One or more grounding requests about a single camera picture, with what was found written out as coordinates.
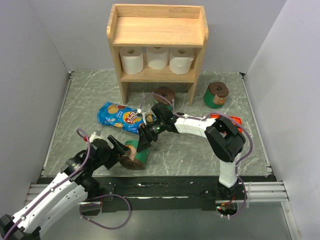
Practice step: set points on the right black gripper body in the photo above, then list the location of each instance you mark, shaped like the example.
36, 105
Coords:
153, 130

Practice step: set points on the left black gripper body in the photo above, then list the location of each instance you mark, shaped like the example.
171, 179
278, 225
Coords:
110, 157

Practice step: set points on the green roll front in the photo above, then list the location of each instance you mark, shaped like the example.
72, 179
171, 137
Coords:
134, 160

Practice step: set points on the green roll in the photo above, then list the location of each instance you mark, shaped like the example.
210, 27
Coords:
215, 95
134, 160
165, 95

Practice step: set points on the white paper roll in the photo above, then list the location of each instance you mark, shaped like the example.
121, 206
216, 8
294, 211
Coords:
157, 57
180, 59
131, 59

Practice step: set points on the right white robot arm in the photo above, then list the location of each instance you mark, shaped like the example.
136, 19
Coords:
225, 139

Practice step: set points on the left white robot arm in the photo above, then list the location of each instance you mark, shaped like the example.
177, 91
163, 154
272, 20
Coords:
73, 184

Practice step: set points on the wooden two-tier shelf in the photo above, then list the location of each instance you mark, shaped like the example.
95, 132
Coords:
157, 25

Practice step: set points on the blue Lays chip bag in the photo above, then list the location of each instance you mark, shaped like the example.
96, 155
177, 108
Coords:
120, 116

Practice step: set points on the green wrapped roll middle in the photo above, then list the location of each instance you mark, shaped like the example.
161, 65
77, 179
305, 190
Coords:
165, 95

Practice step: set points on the green wrapped roll right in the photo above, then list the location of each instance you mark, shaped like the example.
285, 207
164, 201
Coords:
215, 95

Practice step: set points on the orange razor package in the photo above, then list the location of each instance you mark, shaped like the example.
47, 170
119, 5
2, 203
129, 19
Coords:
237, 119

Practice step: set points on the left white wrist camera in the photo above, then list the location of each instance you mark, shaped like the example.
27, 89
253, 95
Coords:
95, 135

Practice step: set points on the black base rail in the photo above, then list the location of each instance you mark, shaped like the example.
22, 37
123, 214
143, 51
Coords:
160, 193

